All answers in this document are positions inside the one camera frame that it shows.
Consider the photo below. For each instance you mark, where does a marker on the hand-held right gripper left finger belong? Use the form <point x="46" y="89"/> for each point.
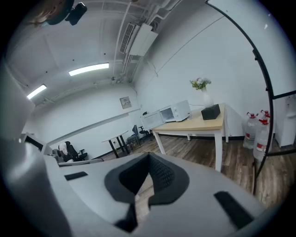
<point x="92" y="185"/>

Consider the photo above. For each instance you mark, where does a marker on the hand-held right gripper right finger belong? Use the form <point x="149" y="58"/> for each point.
<point x="201" y="182"/>

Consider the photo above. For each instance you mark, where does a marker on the white microwave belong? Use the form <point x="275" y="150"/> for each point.
<point x="182" y="111"/>

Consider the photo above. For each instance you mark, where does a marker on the black office chair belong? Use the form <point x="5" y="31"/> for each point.
<point x="144" y="132"/>
<point x="74" y="150"/>

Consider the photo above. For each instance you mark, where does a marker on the pale floral cloth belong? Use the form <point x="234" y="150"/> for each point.
<point x="63" y="149"/>

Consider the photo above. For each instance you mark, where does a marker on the round white table black legs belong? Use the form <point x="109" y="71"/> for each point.
<point x="115" y="136"/>

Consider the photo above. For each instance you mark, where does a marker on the wooden table with white legs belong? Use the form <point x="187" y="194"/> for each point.
<point x="199" y="125"/>

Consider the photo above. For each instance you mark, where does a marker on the dark blue chair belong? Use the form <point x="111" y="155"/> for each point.
<point x="134" y="133"/>

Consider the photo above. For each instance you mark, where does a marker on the black tissue box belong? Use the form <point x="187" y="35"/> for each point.
<point x="210" y="113"/>

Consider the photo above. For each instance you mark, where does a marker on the large clear water bottle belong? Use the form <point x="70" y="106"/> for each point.
<point x="261" y="143"/>
<point x="266" y="113"/>
<point x="250" y="132"/>

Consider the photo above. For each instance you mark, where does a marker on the artificial flower bouquet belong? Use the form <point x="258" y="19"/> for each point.
<point x="200" y="83"/>

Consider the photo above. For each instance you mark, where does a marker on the white water dispenser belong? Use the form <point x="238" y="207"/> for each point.
<point x="286" y="125"/>

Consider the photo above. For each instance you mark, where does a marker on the long ceiling light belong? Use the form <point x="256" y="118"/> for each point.
<point x="36" y="91"/>
<point x="89" y="69"/>

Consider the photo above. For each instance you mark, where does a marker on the white ceiling pipes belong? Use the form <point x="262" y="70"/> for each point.
<point x="125" y="69"/>

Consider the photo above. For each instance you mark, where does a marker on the white ceiling air conditioner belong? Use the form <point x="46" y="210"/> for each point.
<point x="141" y="41"/>

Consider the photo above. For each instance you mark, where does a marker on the grey electrical wall panel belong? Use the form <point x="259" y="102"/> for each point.
<point x="125" y="103"/>

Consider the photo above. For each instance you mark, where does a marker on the black head-mounted camera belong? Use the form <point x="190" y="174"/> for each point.
<point x="77" y="14"/>

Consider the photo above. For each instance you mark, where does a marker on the dark head mount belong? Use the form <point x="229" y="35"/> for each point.
<point x="59" y="16"/>

